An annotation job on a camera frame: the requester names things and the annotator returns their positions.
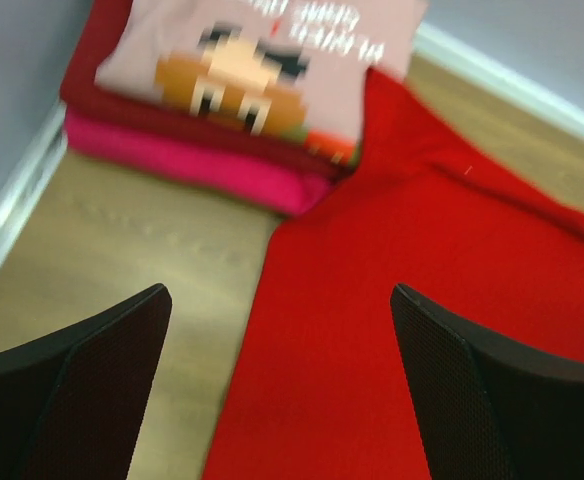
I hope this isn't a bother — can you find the dark red folded t shirt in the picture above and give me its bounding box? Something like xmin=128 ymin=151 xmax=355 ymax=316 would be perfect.
xmin=60 ymin=0 xmax=351 ymax=180

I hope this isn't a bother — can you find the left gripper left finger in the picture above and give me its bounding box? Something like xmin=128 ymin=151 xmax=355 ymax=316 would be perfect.
xmin=0 ymin=284 xmax=172 ymax=480

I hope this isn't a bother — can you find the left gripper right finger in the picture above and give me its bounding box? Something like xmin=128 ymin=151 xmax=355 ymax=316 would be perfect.
xmin=391 ymin=284 xmax=584 ymax=479

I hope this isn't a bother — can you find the magenta folded t shirt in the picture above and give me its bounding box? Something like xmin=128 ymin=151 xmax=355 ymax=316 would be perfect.
xmin=64 ymin=108 xmax=333 ymax=216

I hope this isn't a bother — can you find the pink folded printed t shirt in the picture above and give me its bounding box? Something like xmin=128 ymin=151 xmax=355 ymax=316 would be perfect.
xmin=94 ymin=1 xmax=428 ymax=167

